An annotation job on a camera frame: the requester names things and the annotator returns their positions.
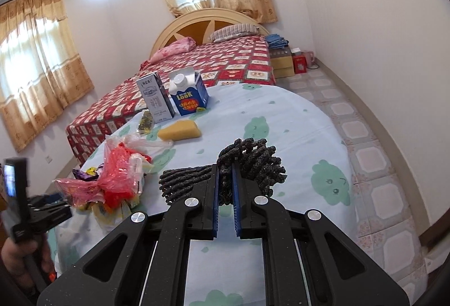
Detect dark braided rope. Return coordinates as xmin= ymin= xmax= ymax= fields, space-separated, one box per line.
xmin=159 ymin=138 xmax=284 ymax=207

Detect dark yellow snack wrapper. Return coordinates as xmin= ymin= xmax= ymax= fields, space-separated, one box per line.
xmin=136 ymin=111 xmax=154 ymax=135

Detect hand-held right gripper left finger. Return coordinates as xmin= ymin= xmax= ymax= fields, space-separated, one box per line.
xmin=37 ymin=163 xmax=221 ymax=306

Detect bed with red cover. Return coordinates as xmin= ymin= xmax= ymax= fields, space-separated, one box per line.
xmin=67 ymin=33 xmax=277 ymax=168

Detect person's left hand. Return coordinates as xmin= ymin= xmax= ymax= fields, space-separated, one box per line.
xmin=0 ymin=242 xmax=53 ymax=293

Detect blue milk carton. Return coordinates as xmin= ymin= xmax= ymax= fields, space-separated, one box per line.
xmin=169 ymin=67 xmax=210 ymax=117

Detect long beige curtain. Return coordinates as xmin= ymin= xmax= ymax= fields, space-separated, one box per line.
xmin=0 ymin=0 xmax=95 ymax=152

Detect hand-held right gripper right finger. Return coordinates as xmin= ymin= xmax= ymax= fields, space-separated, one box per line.
xmin=231 ymin=163 xmax=410 ymax=306

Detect grey milk carton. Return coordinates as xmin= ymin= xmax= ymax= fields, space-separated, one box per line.
xmin=136 ymin=72 xmax=175 ymax=124

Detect purple wrapper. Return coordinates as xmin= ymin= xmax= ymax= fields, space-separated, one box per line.
xmin=73 ymin=167 xmax=102 ymax=183

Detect pink pillow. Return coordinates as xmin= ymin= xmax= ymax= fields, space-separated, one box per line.
xmin=141 ymin=37 xmax=197 ymax=69

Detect cream wooden headboard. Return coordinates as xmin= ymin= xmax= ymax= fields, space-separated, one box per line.
xmin=149 ymin=8 xmax=270 ymax=60

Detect yellow patterned plastic bag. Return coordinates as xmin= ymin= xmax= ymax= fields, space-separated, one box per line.
xmin=75 ymin=155 xmax=156 ymax=223

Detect striped pillow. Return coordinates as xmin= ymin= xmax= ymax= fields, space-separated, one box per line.
xmin=207 ymin=24 xmax=261 ymax=43

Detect blue folded cloths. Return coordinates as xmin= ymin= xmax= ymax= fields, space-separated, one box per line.
xmin=265 ymin=33 xmax=290 ymax=50

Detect clear plastic bag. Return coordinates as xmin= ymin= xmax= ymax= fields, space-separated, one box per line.
xmin=105 ymin=134 xmax=174 ymax=152

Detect red plastic bag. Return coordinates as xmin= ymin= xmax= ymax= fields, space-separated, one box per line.
xmin=53 ymin=142 xmax=154 ymax=210

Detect red box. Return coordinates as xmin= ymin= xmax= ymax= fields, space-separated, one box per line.
xmin=292 ymin=55 xmax=309 ymax=74

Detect cardboard box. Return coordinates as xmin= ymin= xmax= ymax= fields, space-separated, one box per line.
xmin=270 ymin=48 xmax=295 ymax=79

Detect yellow sponge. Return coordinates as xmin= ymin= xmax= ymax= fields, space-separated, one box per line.
xmin=157 ymin=121 xmax=202 ymax=141

